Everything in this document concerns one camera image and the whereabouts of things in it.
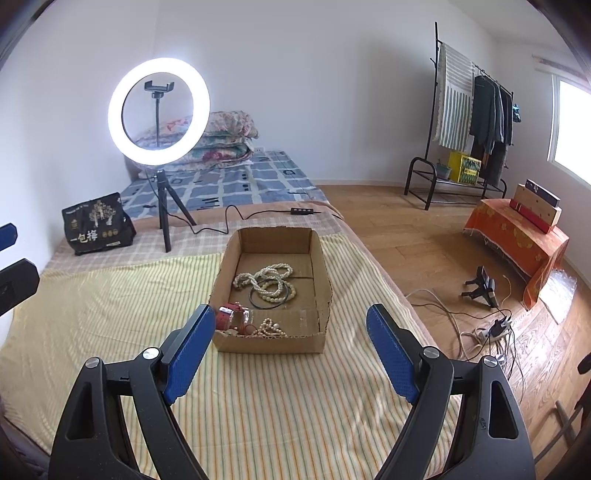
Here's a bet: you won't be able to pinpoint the dark blue hoop bangle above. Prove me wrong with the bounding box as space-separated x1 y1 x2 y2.
250 279 297 308

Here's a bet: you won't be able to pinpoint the black inline cable remote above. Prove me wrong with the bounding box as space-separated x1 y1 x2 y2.
290 207 317 216

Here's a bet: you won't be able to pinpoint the long white pearl necklace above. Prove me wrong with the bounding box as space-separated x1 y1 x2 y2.
250 316 290 339

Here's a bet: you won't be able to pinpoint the black clothes rack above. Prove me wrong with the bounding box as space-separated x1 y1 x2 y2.
404 35 519 210

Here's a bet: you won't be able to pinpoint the folded floral quilt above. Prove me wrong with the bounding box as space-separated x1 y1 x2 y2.
134 111 259 165

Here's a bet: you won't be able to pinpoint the beige plaid blanket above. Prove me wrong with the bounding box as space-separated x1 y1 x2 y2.
43 202 345 275

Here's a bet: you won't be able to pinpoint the black snack bag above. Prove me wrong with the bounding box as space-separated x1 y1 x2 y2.
62 192 136 256

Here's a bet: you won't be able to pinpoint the black ring light cable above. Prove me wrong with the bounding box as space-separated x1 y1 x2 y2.
135 161 293 237

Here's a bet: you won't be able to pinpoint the blue checked bed sheet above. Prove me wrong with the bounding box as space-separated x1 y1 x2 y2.
117 148 330 220

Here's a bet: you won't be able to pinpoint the cardboard box tray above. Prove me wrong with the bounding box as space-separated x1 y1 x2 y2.
209 227 332 354

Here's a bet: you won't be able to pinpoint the striped white towel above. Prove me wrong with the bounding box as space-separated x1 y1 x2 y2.
433 43 475 151

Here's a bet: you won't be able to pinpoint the dark hanging clothes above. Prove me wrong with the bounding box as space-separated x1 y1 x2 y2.
469 75 521 187

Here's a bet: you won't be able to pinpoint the orange cloth covered table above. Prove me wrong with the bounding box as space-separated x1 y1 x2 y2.
464 198 569 310

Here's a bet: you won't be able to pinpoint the yellow striped blanket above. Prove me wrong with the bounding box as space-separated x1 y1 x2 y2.
1 235 420 479

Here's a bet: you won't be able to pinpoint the wooden box with book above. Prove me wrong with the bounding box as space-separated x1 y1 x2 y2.
510 180 562 234

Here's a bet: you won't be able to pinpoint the twisted pearl rope necklace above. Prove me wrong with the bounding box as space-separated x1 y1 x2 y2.
231 262 294 298

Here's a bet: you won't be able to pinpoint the yellow box on rack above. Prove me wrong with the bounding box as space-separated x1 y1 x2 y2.
448 151 482 185

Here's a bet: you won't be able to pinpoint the window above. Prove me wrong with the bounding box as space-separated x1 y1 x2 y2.
548 76 590 186

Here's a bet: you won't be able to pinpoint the white ring light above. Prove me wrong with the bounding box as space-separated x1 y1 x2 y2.
107 57 211 167

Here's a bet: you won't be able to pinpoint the small green pot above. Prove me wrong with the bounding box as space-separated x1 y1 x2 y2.
435 161 452 181

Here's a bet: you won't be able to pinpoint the red jewelry item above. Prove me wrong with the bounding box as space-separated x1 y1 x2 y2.
215 303 256 336

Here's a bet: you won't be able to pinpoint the black phone holder clamp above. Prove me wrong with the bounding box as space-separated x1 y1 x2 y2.
144 80 175 100

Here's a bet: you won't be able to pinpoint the black tripod stand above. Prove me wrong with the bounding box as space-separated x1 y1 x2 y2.
154 164 198 253

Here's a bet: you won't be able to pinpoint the white power strip cables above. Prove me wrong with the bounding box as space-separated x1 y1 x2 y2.
404 274 525 393

